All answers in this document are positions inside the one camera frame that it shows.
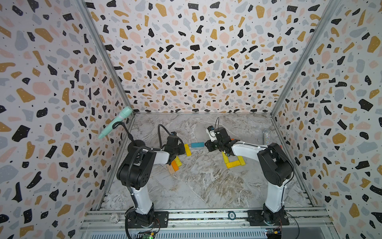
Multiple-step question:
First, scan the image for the yellow block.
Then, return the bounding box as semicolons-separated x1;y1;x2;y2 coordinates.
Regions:
184;144;192;156
226;160;241;169
174;156;182;167
237;156;246;166

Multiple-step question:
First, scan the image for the yellow-green block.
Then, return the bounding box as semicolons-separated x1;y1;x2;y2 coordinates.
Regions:
221;152;229;164

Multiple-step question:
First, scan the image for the teal block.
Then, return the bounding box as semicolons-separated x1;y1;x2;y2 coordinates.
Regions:
191;142;205;148

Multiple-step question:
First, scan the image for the yellow block front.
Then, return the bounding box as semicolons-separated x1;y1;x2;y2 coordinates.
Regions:
226;160;241;169

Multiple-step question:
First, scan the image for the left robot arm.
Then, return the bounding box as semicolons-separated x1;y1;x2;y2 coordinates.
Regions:
116;132;186;224

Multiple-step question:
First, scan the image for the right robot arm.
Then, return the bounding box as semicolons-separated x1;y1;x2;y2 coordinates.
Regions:
205;126;293;226

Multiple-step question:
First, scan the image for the orange block small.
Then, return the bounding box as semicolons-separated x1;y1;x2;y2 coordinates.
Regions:
171;160;179;172

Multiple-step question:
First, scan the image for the beige wooden block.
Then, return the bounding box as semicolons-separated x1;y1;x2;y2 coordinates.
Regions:
167;165;175;175

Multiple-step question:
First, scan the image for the black microphone stand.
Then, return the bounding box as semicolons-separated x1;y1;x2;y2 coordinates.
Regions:
112;121;146;151

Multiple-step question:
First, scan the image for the glitter tube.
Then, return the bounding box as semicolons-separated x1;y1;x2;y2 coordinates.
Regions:
263;129;271;145

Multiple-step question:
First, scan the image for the mint green microphone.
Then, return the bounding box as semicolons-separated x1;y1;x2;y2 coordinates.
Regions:
98;106;133;139

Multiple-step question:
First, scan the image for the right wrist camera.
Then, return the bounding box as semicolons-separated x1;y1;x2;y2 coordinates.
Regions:
206;125;216;142

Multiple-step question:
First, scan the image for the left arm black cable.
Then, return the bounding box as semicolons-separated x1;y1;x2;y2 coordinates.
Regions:
124;123;184;239

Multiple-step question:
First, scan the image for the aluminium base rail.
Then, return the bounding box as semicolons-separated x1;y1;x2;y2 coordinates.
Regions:
78;207;339;239

